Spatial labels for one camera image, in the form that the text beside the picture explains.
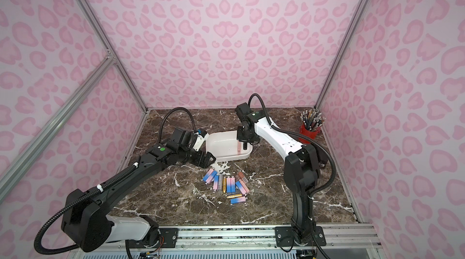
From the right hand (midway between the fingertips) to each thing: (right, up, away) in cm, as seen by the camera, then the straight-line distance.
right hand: (244, 138), depth 90 cm
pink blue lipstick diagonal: (-1, -23, -4) cm, 23 cm away
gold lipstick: (-4, -26, -6) cm, 27 cm away
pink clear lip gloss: (-1, -19, -1) cm, 19 cm away
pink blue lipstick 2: (-13, -22, -4) cm, 26 cm away
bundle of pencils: (+35, +10, +3) cm, 36 cm away
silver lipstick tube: (-11, -21, -2) cm, 24 cm away
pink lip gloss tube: (-2, -5, +11) cm, 13 cm away
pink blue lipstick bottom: (-3, -27, -8) cm, 28 cm away
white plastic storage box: (-11, -5, +11) cm, 17 cm away
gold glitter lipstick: (-10, -22, -3) cm, 24 cm away
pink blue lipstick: (-18, -18, 0) cm, 25 cm away
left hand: (-16, -7, -9) cm, 19 cm away
